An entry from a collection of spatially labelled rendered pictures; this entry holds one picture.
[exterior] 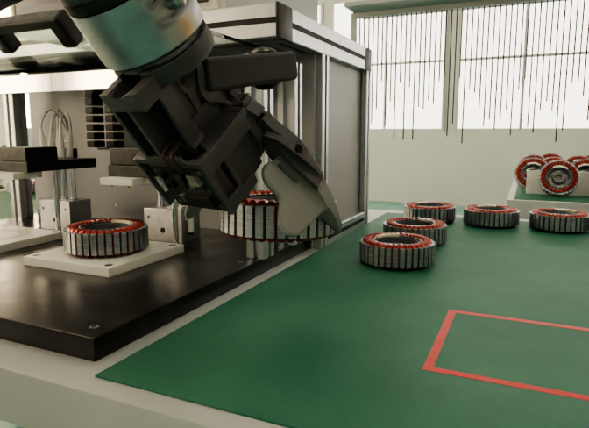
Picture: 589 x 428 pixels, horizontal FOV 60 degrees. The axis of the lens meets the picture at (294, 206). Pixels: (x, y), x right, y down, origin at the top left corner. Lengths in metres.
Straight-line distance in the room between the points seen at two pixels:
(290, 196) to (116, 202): 0.71
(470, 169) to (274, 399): 6.64
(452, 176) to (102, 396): 6.70
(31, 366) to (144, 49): 0.29
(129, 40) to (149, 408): 0.25
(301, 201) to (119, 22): 0.19
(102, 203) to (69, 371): 0.67
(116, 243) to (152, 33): 0.41
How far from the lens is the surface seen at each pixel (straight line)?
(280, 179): 0.41
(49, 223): 1.03
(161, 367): 0.46
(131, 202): 1.06
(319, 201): 0.42
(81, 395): 0.45
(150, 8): 0.33
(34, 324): 0.54
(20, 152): 0.94
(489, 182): 6.97
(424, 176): 7.06
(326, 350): 0.48
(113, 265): 0.67
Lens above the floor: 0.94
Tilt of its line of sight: 8 degrees down
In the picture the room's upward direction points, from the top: straight up
